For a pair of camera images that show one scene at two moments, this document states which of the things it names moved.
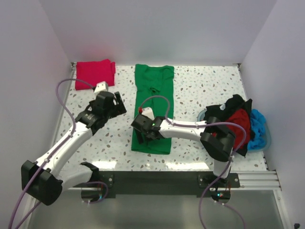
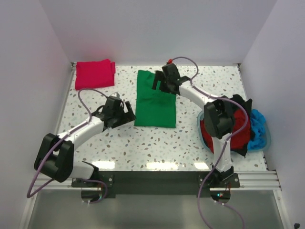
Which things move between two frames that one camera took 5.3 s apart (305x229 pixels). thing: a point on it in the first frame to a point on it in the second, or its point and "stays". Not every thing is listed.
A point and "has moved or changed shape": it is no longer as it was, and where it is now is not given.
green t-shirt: x=151 y=80 has moved or changed shape
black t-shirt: x=222 y=110 stays
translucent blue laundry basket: x=268 y=143 stays
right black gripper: x=139 y=136 to x=159 y=76
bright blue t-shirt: x=258 y=121 stays
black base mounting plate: x=166 y=184 stays
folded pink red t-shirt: x=94 y=72 stays
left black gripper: x=120 y=109 to x=127 y=117
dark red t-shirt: x=240 y=117 stays
